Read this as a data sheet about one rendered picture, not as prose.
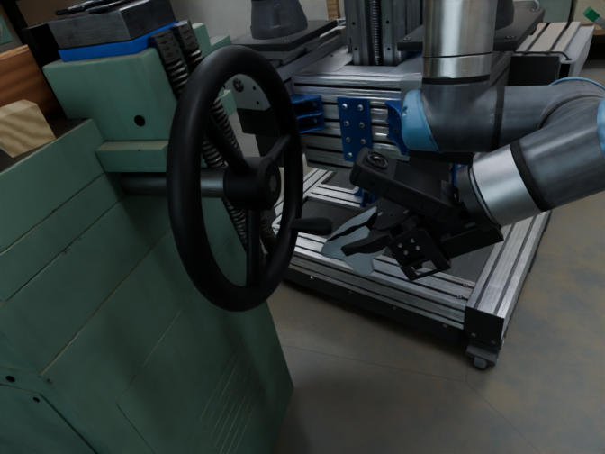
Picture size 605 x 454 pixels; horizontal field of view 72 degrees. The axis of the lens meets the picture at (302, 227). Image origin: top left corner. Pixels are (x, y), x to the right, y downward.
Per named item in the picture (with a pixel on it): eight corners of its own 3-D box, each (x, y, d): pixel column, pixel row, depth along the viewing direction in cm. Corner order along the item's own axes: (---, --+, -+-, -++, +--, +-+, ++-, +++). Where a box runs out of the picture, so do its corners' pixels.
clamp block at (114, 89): (169, 141, 45) (137, 57, 40) (76, 144, 50) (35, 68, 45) (227, 93, 56) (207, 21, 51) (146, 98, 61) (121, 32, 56)
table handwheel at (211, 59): (157, 262, 29) (250, -27, 39) (-37, 244, 35) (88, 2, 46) (289, 337, 54) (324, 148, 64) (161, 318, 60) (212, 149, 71)
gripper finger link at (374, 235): (344, 265, 49) (410, 240, 44) (337, 256, 49) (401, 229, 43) (352, 240, 53) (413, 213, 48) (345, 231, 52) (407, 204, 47)
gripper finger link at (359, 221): (342, 276, 57) (401, 254, 51) (316, 245, 55) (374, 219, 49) (347, 260, 59) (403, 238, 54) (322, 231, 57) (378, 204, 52)
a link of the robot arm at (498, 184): (513, 167, 37) (506, 128, 43) (464, 188, 39) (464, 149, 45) (548, 227, 39) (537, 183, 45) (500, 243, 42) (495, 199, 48)
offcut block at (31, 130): (1, 149, 44) (-22, 114, 41) (43, 132, 46) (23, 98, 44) (13, 158, 41) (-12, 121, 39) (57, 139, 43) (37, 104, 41)
